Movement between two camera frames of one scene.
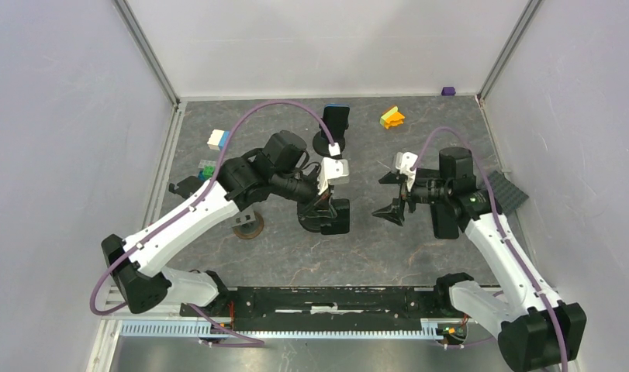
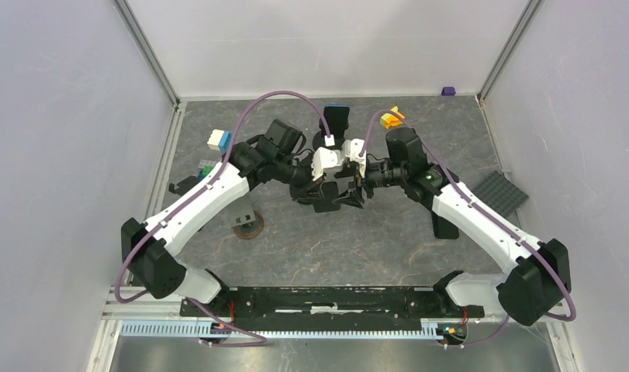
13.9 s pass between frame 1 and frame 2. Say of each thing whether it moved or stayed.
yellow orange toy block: stayed
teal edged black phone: moved
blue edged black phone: stayed
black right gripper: moved
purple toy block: stayed
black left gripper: moved
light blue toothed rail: stayed
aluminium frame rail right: stayed
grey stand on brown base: stayed
